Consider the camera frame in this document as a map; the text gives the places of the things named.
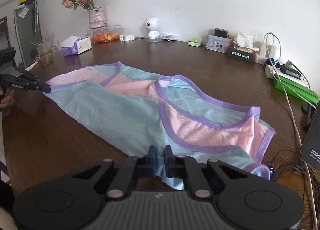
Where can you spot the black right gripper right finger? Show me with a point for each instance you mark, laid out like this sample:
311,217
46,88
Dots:
171,166

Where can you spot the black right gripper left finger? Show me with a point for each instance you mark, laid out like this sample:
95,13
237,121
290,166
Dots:
151,161

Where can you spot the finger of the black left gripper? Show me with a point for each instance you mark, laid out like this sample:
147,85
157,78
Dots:
24,74
27,85

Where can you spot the pink blue purple mesh garment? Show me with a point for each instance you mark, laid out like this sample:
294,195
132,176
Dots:
132,110

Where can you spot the person's left hand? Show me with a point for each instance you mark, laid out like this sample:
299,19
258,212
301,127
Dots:
8,100

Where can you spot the dark brown door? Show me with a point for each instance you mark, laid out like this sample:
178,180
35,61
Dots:
4,34

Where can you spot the glass cup with sticks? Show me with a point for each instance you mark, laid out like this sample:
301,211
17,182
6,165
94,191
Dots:
46,49

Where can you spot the purple white tissue pack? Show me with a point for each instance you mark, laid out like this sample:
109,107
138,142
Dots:
75,45

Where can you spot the grey refrigerator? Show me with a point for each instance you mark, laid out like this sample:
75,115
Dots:
27,26

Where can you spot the clear box of oranges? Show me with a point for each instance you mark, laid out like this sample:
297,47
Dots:
105,34

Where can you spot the glass vase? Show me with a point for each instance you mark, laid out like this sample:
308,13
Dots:
97,18

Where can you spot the small green white box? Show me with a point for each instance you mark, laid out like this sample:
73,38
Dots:
195,43

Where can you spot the white small device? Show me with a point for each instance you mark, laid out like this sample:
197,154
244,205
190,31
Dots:
169,37

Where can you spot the white printed tin box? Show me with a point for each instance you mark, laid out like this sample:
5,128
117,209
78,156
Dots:
219,44

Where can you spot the white round-head robot toy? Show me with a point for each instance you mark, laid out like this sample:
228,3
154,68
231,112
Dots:
152,25

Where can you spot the dark green tissue box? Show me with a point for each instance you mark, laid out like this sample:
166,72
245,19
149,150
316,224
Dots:
243,48

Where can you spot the white power strip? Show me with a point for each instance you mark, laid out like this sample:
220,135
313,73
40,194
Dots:
285,73

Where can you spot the black small box on tin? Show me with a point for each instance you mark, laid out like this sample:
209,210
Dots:
221,32

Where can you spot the green flat box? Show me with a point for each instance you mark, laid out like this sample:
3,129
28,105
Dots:
295,89

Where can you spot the white usb charger plug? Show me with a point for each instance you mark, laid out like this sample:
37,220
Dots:
264,52

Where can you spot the black wireless charger stand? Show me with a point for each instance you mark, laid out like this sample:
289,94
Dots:
310,148

